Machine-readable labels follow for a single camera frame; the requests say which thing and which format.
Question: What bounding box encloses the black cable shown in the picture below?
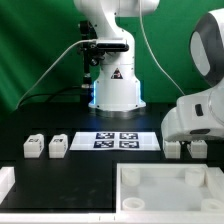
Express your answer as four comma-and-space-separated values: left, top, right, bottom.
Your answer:
19, 85, 84, 107

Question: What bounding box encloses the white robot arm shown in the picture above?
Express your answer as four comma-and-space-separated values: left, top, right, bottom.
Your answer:
73, 0, 224, 142

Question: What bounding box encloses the white sheet with markers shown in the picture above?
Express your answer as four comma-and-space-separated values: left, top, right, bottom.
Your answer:
70, 132, 160, 151

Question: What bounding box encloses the white square table top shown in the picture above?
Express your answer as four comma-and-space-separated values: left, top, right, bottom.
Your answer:
116, 163, 224, 224

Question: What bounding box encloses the white cable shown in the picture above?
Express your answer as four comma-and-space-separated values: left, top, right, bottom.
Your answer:
15, 39, 98, 110

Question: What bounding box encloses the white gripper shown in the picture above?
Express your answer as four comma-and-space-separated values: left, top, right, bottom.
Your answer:
161, 89, 224, 142

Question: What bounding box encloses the black camera on stand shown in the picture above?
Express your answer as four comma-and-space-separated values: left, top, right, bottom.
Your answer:
80, 21, 133, 110

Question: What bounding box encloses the green backdrop curtain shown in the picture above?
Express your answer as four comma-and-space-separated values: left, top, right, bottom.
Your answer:
0, 0, 224, 117

